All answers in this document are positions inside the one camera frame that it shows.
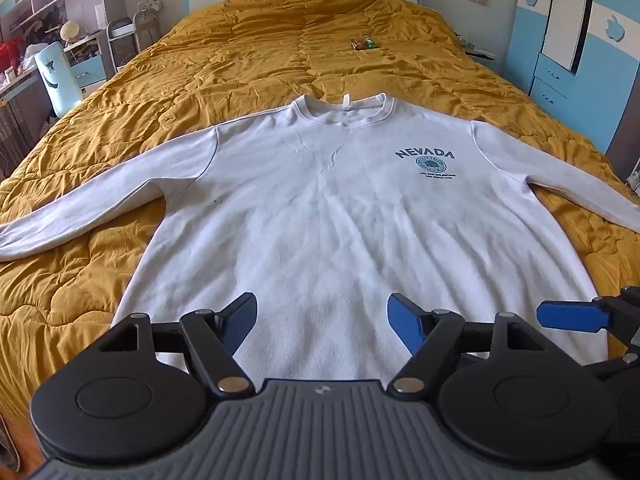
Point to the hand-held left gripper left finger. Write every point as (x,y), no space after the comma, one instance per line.
(239,321)

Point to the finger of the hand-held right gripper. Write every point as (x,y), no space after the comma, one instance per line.
(570,316)

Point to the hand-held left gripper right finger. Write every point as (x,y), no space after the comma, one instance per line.
(406,321)

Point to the white long-sleeve sweatshirt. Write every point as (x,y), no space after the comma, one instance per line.
(320,220)

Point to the blue and white wardrobe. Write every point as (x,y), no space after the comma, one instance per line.
(610,75)

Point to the mustard yellow quilt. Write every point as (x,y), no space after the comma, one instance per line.
(240,55)

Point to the small snack packets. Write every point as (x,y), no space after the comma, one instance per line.
(364,44)

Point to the small white object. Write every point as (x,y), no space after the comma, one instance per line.
(477,49)

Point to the light blue chair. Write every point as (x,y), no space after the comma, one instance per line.
(57,80)

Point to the grey folding chair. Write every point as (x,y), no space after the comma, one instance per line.
(121,42)

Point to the white wall plug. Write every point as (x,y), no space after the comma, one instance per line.
(157,1)

